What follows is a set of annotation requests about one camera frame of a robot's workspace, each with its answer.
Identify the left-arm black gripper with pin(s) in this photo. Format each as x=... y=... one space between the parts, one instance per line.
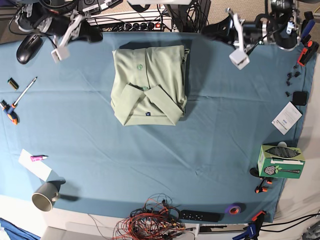
x=223 y=31

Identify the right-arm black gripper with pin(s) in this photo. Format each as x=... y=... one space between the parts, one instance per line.
x=88 y=33

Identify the green T-shirt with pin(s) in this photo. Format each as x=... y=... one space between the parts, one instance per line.
x=149 y=85

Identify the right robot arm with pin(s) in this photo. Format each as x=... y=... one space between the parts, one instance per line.
x=66 y=19

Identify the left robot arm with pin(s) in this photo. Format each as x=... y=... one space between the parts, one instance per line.
x=280 y=24

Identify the black computer mouse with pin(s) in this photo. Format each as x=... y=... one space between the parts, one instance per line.
x=28 y=48

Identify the black power strip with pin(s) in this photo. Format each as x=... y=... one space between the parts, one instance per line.
x=153 y=26

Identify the blue black clamp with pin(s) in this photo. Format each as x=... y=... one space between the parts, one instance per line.
x=307 y=24

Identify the orange black table clamp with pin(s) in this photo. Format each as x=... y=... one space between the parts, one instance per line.
x=310 y=48

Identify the small green battery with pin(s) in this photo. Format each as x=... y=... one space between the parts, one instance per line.
x=13 y=84

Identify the blue table cloth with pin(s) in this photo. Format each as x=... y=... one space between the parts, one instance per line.
x=202 y=163

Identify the black square box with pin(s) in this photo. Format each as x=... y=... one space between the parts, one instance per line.
x=300 y=98

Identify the white printed card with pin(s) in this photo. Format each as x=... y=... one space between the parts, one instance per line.
x=287 y=118

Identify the pink glue tube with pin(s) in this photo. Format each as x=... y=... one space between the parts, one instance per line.
x=35 y=158

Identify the green cardboard box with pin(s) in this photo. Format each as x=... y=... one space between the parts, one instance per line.
x=280 y=162

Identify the white paper sheet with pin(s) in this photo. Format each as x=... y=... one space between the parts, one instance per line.
x=38 y=168

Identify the small orange spring clamp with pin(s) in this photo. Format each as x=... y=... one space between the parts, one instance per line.
x=261 y=188

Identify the grey ceramic mug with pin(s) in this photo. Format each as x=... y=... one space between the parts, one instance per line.
x=45 y=197

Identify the purple tape roll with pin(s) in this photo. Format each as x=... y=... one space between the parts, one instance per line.
x=233 y=209

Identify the black remote control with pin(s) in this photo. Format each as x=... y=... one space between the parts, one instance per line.
x=199 y=216

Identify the blue orange bar clamp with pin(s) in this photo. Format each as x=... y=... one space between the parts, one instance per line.
x=253 y=229

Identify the right-arm white wrist camera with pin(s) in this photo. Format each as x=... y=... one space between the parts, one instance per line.
x=60 y=54

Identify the left-arm white wrist camera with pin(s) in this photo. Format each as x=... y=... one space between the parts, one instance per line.
x=239 y=58

